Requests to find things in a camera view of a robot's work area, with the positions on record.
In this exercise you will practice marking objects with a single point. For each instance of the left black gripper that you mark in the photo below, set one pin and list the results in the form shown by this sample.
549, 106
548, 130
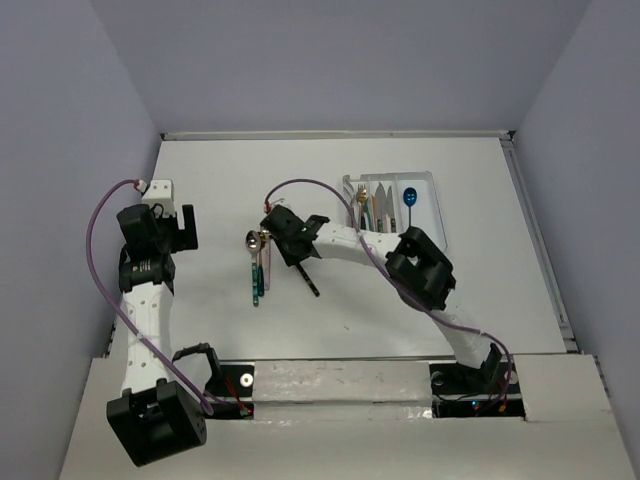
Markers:
183, 239

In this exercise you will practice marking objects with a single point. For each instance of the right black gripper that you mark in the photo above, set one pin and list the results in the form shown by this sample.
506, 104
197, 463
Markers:
291, 258

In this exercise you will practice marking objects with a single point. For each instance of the pink handled spoon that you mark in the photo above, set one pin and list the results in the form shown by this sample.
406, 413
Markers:
267, 259

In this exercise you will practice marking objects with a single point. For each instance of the gold spoon teal handle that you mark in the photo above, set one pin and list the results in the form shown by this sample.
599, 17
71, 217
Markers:
261, 272

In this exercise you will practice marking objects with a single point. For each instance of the teal handled spoon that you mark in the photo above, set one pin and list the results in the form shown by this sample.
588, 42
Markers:
253, 246

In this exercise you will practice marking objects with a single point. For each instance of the gold fork green handle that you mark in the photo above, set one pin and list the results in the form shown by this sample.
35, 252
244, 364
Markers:
361, 198

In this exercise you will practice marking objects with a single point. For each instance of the blue metallic spoon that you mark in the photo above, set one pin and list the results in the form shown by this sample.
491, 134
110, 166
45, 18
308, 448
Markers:
410, 199

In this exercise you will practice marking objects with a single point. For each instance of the pink handled fork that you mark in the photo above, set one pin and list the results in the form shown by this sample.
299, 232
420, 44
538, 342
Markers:
349, 195

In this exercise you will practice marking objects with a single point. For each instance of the orange handled knife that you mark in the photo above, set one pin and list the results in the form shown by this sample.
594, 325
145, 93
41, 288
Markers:
375, 213

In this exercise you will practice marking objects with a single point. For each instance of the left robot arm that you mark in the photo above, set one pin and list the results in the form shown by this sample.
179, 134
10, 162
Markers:
147, 288

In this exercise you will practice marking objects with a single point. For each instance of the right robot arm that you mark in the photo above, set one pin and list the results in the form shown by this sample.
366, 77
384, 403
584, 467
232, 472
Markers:
415, 267

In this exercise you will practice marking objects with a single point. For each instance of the white compartment tray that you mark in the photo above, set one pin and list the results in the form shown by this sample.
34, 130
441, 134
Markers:
426, 213

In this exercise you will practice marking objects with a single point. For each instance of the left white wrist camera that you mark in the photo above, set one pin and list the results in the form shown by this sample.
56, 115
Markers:
159, 195

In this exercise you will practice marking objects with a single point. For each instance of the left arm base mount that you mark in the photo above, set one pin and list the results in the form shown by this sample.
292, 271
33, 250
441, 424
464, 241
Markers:
227, 387

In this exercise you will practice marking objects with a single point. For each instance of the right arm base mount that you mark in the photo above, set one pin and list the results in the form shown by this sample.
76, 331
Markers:
456, 396

